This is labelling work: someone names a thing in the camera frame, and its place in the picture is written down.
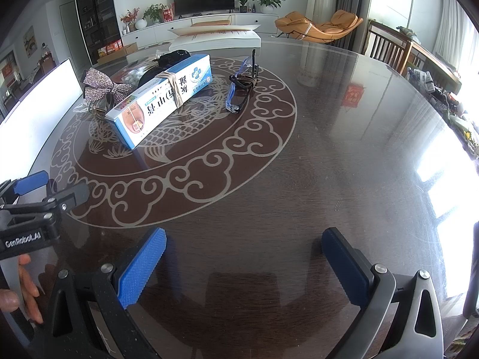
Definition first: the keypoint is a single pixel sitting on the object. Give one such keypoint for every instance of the blue and white carton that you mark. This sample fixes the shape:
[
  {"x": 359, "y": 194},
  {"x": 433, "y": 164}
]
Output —
[{"x": 149, "y": 108}]

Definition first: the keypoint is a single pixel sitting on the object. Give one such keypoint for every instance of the white door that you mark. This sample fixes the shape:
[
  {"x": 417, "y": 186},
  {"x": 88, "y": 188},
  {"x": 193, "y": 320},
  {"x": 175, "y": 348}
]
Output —
[{"x": 69, "y": 33}]

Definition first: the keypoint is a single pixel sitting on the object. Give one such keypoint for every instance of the large potted plant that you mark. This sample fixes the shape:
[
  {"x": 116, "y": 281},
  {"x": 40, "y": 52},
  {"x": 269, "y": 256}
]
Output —
[{"x": 267, "y": 0}]

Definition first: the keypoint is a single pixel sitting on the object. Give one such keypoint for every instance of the flat white box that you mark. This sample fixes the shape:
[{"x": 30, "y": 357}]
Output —
[{"x": 217, "y": 41}]

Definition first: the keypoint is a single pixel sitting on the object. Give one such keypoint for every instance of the orange lounge chair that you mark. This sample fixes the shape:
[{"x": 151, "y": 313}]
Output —
[{"x": 322, "y": 26}]

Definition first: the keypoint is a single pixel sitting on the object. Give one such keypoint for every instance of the dark display cabinet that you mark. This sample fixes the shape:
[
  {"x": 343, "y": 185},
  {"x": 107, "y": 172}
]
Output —
[{"x": 97, "y": 11}]

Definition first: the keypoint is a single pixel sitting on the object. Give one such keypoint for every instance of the red flower arrangement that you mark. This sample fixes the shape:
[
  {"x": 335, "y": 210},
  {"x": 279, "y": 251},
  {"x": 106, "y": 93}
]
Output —
[{"x": 129, "y": 17}]

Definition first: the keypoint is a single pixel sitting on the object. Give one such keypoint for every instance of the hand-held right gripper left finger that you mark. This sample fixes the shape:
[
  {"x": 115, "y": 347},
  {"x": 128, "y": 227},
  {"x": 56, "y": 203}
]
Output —
[{"x": 144, "y": 269}]

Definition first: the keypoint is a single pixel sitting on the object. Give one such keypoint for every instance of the white tv cabinet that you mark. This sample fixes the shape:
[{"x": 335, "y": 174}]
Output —
[{"x": 149, "y": 31}]

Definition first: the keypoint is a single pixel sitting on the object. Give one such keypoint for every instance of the brown cardboard box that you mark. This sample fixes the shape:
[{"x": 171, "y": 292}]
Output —
[{"x": 130, "y": 49}]

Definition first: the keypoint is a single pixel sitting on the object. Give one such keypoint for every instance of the clear bag of white beads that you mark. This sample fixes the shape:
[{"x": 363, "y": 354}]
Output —
[{"x": 136, "y": 74}]

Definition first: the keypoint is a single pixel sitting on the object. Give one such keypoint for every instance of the red and orange boxes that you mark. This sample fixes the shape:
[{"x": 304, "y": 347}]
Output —
[{"x": 110, "y": 49}]

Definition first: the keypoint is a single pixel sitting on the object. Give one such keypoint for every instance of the framed wall picture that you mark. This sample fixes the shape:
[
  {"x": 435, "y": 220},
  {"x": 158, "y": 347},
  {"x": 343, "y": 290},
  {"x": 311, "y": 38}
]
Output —
[{"x": 29, "y": 42}]

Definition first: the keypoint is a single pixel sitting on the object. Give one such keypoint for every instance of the white board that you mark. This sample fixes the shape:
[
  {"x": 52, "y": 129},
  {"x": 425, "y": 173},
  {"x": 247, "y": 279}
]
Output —
[{"x": 45, "y": 119}]

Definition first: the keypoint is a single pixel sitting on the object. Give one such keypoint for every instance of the small potted plant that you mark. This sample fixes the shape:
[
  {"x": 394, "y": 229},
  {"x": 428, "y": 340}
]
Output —
[{"x": 242, "y": 3}]

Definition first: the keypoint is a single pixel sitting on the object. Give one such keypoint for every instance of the person's left hand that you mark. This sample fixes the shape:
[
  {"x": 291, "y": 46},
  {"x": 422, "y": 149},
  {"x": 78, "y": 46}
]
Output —
[{"x": 26, "y": 284}]

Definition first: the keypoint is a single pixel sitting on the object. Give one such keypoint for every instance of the tan rubber band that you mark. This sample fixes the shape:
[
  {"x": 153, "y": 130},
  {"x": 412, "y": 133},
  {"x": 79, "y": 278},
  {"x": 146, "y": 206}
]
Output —
[{"x": 176, "y": 86}]

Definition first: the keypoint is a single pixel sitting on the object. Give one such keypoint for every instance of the brown band on glasses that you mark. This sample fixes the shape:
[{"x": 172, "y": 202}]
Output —
[{"x": 245, "y": 81}]

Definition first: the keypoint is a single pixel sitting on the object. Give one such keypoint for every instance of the red gift bag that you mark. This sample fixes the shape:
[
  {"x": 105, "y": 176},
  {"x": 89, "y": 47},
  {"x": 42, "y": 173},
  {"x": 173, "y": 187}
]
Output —
[{"x": 168, "y": 15}]

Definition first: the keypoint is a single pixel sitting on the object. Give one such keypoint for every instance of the bushy potted plant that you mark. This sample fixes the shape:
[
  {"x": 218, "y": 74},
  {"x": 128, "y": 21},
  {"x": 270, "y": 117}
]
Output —
[{"x": 154, "y": 13}]

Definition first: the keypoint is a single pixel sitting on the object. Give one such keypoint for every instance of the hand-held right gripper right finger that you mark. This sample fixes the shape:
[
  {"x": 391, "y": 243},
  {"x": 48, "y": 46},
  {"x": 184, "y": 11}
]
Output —
[{"x": 344, "y": 269}]

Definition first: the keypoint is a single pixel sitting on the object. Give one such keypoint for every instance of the wooden chair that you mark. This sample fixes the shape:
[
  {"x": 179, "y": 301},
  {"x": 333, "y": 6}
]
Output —
[{"x": 385, "y": 46}]

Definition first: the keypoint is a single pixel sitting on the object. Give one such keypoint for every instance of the orange bench with hairpin legs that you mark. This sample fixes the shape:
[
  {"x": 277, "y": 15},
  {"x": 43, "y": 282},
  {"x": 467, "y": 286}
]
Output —
[{"x": 209, "y": 23}]

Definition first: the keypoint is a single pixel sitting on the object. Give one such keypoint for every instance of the sequin bow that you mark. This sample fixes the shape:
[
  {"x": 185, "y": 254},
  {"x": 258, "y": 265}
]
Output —
[{"x": 108, "y": 84}]

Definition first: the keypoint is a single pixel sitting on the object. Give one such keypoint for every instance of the black velvet scrunchie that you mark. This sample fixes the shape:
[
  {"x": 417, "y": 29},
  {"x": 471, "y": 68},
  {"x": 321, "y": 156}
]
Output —
[{"x": 174, "y": 59}]

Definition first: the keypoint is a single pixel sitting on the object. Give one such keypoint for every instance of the white sheer curtain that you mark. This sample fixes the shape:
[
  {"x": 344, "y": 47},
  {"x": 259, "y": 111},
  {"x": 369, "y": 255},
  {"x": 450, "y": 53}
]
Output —
[{"x": 456, "y": 33}]

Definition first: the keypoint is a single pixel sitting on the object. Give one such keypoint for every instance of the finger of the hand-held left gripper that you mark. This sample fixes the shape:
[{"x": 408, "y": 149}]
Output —
[
  {"x": 73, "y": 196},
  {"x": 32, "y": 184}
]

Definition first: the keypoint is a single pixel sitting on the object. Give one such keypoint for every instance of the beige cardboard sheet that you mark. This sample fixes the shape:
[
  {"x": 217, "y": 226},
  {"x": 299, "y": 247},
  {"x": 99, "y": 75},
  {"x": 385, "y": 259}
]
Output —
[{"x": 217, "y": 30}]

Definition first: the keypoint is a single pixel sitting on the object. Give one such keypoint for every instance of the blue framed glasses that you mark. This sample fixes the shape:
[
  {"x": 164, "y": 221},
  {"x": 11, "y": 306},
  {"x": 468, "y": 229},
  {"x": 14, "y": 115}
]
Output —
[{"x": 235, "y": 99}]

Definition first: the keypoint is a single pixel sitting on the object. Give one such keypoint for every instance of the wooden side cabinet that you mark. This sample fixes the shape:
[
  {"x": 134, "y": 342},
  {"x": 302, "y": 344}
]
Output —
[{"x": 41, "y": 67}]

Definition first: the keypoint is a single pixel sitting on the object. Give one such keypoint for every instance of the round white vase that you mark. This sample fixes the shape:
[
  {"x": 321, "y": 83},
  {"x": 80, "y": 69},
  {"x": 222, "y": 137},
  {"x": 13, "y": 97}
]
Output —
[{"x": 140, "y": 24}]

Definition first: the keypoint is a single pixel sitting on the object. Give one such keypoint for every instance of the dark curved bar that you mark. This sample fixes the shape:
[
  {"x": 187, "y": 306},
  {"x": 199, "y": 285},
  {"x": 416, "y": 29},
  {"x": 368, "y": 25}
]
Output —
[{"x": 472, "y": 269}]

